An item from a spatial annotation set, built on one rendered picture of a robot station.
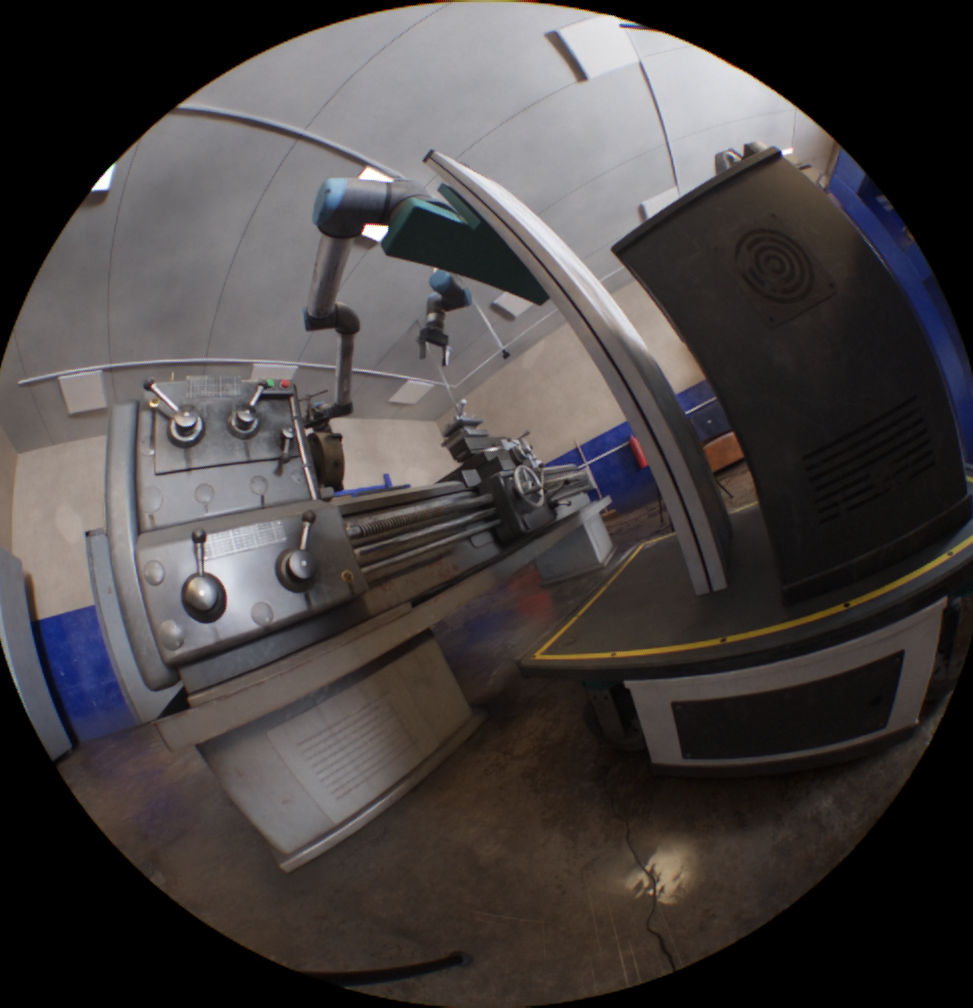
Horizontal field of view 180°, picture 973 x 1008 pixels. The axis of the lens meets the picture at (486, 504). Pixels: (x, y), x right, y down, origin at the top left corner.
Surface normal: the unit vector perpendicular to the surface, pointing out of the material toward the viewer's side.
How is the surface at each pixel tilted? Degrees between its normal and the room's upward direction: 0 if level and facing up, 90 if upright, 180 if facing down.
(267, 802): 90
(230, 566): 90
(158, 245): 180
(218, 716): 90
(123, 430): 90
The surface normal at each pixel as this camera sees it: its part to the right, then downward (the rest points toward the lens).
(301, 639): 0.73, -0.37
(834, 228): -0.69, 0.22
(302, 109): 0.40, 0.91
